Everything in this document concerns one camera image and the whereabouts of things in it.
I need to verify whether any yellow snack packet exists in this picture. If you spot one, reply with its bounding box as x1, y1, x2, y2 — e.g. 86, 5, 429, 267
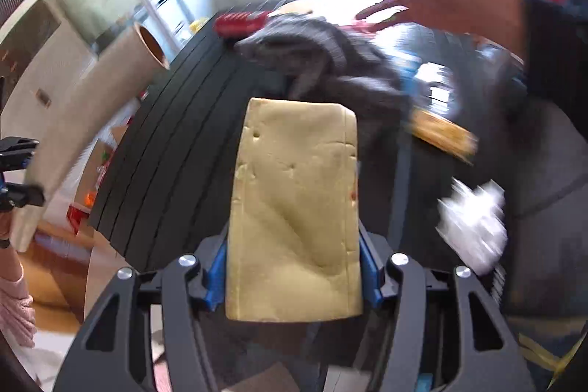
406, 107, 479, 164

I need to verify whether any grey cloth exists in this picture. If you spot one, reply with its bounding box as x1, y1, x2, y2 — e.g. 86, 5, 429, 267
234, 15, 414, 131

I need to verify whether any person's left forearm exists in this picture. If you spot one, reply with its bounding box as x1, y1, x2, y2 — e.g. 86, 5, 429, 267
0, 213, 37, 349

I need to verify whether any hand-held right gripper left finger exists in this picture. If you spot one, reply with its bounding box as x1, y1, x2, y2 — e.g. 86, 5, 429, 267
53, 227, 230, 392

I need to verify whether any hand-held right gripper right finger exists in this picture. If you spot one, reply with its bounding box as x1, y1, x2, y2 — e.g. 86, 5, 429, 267
358, 220, 538, 392

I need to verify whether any brown cardboard tube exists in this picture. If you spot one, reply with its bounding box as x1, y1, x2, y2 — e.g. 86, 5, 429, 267
9, 25, 171, 252

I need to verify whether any yellow foam sponge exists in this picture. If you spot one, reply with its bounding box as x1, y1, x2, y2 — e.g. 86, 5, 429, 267
225, 97, 365, 323

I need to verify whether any white crumpled paper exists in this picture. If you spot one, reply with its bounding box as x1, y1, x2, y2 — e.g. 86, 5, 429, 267
435, 178, 509, 276

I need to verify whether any red snack packet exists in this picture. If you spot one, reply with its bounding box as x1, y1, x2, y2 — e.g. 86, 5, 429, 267
215, 8, 273, 38

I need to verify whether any blue cardboard box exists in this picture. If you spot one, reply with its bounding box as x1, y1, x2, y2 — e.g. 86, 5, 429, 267
397, 57, 430, 109

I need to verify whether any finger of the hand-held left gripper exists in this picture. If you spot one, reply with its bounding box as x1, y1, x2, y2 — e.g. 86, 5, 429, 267
0, 137, 40, 166
0, 182, 46, 210

